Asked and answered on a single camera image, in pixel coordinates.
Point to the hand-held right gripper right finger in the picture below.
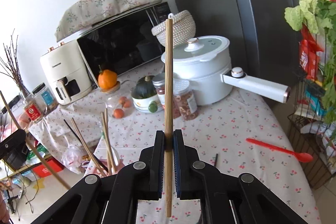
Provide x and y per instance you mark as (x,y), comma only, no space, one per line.
(177,169)

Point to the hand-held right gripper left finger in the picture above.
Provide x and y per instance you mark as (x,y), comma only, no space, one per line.
(160,161)

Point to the green printed bamboo chopstick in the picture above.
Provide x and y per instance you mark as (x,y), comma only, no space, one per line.
(110,134)
(106,137)

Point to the pink perforated utensil holder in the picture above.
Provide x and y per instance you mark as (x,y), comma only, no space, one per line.
(90,169)

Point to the red label glass jar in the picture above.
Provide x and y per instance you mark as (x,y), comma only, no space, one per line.
(32,113)

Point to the red box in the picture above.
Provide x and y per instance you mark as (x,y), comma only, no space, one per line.
(44,171)

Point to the blue label jar black lid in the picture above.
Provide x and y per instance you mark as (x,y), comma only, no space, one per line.
(47,98)

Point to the white ceramic bowl green knob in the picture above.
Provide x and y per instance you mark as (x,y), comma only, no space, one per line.
(141,104)

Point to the clear jar of dried rings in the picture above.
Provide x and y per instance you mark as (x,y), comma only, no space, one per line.
(186,106)

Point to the clear plastic bag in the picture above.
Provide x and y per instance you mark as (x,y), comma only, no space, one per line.
(72,155)

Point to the dried branches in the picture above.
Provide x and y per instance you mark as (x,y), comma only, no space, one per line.
(19,82)

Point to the small orange fruit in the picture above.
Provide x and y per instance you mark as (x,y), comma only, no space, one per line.
(128,104)
(122,101)
(118,113)

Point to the cherry print tablecloth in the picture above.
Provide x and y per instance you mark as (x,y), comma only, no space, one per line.
(223,121)

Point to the clear jar of red berries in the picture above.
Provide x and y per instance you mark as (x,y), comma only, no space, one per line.
(158,90)

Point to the dark green pumpkin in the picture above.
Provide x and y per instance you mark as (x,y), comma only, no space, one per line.
(144,88)

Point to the glass jar with wooden lid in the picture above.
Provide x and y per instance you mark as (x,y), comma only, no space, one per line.
(111,100)

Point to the cream air fryer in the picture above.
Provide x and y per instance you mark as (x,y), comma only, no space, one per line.
(60,66)

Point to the white electric cooking pot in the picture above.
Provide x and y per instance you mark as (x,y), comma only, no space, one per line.
(204,77)

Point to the black microwave oven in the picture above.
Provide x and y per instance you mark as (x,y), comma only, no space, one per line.
(118,48)

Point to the red plastic spoon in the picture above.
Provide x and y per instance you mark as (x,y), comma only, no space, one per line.
(304,157)

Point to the woven basket with lid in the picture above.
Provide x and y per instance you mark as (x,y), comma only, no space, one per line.
(183,27)

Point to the red snack packet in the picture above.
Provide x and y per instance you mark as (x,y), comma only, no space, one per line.
(307,56)

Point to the grey refrigerator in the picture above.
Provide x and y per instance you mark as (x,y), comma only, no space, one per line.
(249,3)

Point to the bunch of leafy green herbs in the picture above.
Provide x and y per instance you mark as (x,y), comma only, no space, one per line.
(328,69)

